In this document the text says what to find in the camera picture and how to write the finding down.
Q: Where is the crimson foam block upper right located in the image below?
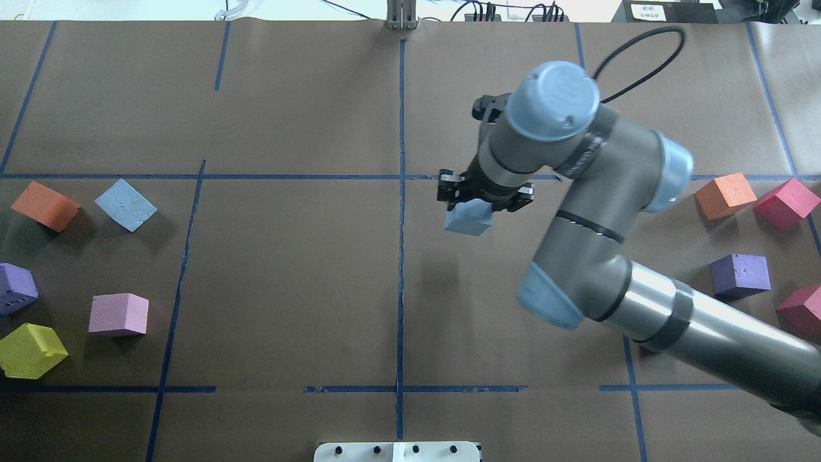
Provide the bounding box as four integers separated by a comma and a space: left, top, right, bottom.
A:
753, 178, 820, 231

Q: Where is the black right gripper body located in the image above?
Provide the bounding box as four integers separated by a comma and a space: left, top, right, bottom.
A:
461, 155, 521, 207

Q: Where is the aluminium profile post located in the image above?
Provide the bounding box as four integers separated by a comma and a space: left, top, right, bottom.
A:
386, 0, 418, 30

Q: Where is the black connector box left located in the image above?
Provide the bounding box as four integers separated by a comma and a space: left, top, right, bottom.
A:
451, 1, 502, 22

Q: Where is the purple foam block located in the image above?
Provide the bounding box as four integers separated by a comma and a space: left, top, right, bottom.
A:
709, 253, 772, 298
1, 262, 39, 316

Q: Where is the black box with label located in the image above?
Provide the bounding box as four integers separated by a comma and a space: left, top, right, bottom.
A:
611, 1, 718, 24

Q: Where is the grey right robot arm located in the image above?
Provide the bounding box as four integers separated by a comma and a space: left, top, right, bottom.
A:
437, 61, 820, 433

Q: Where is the black connector box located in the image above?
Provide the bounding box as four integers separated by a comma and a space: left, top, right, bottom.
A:
525, 1, 567, 22
451, 1, 502, 22

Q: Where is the purple foam block right side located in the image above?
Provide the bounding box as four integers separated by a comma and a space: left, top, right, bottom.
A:
709, 253, 772, 298

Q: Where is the crimson foam block lower right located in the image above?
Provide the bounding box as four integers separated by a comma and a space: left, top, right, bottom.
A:
776, 286, 820, 336

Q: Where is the purple foam block left side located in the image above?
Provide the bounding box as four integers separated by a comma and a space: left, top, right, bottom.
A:
1, 262, 39, 316

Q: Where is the light blue foam block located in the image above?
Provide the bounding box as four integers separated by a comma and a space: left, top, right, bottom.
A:
94, 178, 157, 233
443, 198, 493, 236

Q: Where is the orange foam block left side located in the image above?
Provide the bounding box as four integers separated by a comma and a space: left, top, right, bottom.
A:
11, 181, 80, 233

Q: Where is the crimson foam block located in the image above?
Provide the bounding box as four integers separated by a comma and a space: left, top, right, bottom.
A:
753, 178, 820, 231
776, 286, 820, 336

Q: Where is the yellow foam block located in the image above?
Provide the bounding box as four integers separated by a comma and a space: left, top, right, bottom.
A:
1, 323, 69, 380

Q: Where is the pink foam block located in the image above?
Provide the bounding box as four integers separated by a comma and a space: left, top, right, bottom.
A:
87, 293, 149, 337

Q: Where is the orange foam block right side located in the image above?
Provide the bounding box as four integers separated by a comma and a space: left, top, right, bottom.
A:
694, 172, 758, 221

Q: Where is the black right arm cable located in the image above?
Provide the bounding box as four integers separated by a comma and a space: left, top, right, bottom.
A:
590, 27, 686, 105

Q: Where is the black connector box right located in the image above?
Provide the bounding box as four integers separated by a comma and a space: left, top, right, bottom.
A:
525, 1, 567, 22

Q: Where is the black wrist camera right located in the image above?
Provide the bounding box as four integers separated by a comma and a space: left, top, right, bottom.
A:
471, 93, 511, 124

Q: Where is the orange foam block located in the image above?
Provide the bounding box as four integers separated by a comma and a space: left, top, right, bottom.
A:
694, 172, 758, 221
11, 181, 80, 233

